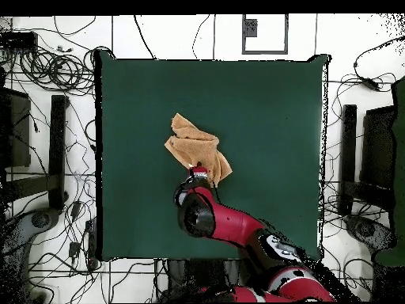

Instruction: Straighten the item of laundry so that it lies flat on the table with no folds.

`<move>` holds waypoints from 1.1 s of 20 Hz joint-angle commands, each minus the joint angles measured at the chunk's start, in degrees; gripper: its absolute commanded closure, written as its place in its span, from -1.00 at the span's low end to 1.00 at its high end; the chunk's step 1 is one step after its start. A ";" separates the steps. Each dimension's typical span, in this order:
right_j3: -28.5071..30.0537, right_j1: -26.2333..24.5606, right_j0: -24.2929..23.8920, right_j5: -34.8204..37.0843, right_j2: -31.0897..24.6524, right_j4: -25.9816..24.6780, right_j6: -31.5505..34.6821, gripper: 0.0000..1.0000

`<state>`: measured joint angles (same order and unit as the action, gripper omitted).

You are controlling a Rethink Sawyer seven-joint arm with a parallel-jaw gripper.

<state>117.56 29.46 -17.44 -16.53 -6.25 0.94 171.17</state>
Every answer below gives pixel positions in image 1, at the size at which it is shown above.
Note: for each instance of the tan terry towel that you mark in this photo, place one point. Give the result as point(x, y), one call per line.
point(193, 145)

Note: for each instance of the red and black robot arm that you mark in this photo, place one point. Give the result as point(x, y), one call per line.
point(234, 224)

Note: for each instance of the flat black box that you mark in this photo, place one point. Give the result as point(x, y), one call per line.
point(19, 40)

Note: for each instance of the dark green table cloth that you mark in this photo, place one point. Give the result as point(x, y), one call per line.
point(142, 205)

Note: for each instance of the narrow black power strip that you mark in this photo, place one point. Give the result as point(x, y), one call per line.
point(91, 243)

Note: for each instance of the small black power adapter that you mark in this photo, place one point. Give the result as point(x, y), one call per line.
point(74, 249)

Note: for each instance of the dark cabinet box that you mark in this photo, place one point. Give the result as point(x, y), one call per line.
point(17, 133)
point(378, 148)

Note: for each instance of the black inline power adapter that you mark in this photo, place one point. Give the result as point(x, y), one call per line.
point(371, 85)

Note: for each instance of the black desk foot frame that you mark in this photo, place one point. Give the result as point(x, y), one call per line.
point(348, 158)
point(57, 152)

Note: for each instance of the grey square floor frame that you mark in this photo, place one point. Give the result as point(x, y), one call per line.
point(250, 28)

